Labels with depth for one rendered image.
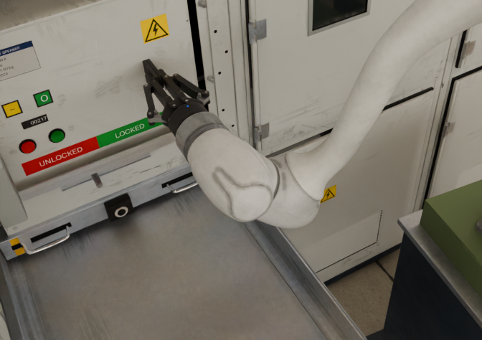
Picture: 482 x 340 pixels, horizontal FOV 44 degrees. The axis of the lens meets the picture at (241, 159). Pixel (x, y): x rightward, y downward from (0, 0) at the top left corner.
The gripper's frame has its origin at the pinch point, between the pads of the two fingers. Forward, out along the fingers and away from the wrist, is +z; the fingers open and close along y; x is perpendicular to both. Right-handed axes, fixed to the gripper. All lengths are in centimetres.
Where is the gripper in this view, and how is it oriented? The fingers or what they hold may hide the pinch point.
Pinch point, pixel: (153, 74)
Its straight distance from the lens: 120.7
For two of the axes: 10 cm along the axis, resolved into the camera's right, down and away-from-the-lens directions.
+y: 8.8, -3.7, 3.1
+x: -0.6, -7.2, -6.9
